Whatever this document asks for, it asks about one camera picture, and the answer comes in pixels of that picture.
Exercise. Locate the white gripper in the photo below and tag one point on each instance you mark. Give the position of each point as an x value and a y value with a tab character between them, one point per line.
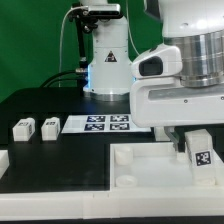
160	102

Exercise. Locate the white square tabletop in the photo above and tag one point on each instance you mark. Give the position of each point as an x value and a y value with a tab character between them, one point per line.
151	165

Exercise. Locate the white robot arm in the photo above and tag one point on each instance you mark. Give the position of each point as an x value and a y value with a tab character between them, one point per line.
181	81

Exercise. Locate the white sheet with markers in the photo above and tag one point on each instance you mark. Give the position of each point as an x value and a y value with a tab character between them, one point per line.
113	123

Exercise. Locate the white left fence piece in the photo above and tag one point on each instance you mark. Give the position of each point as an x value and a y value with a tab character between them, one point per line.
4	162

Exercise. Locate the white front fence rail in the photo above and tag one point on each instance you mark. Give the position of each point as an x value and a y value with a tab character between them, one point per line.
118	203

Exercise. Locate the black camera stand pole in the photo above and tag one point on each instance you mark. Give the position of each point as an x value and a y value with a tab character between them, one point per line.
85	24

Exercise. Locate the black camera on stand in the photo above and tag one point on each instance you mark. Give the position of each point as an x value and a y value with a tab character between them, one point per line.
104	11

